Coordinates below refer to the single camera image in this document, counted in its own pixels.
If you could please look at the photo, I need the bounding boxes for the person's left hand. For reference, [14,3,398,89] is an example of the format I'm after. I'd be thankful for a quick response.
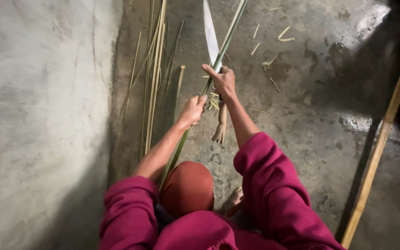
[176,94,208,130]

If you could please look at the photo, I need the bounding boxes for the person's right hand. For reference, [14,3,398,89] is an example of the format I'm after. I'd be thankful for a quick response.
[202,63,237,101]

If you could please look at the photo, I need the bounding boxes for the green bamboo strip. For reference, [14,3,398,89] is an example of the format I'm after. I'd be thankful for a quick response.
[159,0,248,191]

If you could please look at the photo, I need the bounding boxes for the wooden-handled machete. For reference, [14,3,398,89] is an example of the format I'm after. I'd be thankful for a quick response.
[203,0,228,145]

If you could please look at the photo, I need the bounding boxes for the bundle of split bamboo strips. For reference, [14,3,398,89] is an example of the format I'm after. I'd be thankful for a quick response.
[118,0,187,164]

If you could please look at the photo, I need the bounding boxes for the scattered bamboo chips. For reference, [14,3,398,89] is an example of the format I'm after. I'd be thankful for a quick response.
[200,4,296,115]

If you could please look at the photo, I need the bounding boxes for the orange trousers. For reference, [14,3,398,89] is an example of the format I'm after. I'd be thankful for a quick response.
[159,161,215,219]

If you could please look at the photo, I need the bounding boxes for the person's bare foot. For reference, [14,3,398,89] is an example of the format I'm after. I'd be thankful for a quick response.
[226,187,245,218]

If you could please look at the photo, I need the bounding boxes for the magenta sweater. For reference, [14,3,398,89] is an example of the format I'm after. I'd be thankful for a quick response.
[99,132,346,250]

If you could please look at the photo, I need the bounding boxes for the thick bamboo pole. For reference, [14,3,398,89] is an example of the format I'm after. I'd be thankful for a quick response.
[341,31,400,249]

